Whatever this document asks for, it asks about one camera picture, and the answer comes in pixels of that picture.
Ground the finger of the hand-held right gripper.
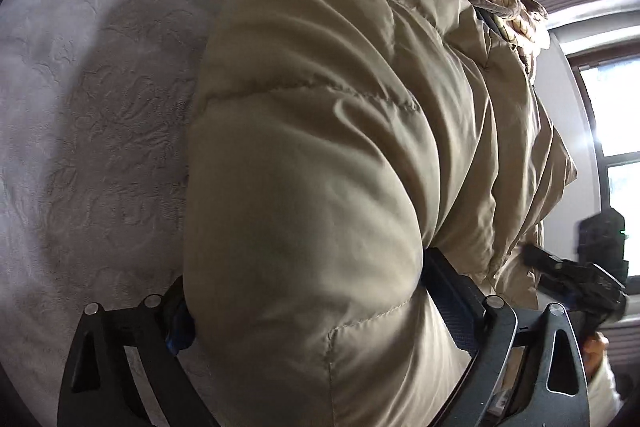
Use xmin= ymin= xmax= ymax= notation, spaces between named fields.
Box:
xmin=522 ymin=243 xmax=581 ymax=293

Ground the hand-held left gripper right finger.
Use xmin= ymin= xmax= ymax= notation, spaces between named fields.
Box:
xmin=421 ymin=247 xmax=593 ymax=427

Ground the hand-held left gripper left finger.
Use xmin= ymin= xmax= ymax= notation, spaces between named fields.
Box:
xmin=56 ymin=276 xmax=221 ymax=427

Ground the beige puffer jacket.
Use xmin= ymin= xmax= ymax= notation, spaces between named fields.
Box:
xmin=181 ymin=0 xmax=578 ymax=427

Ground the person's right forearm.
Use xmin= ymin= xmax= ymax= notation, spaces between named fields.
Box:
xmin=587 ymin=357 xmax=636 ymax=427

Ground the person's right hand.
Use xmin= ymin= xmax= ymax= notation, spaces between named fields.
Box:
xmin=581 ymin=331 xmax=610 ymax=375

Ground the window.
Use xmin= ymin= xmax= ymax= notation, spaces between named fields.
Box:
xmin=570 ymin=49 xmax=640 ymax=295

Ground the lavender plush blanket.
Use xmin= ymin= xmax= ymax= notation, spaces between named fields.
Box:
xmin=0 ymin=0 xmax=376 ymax=427

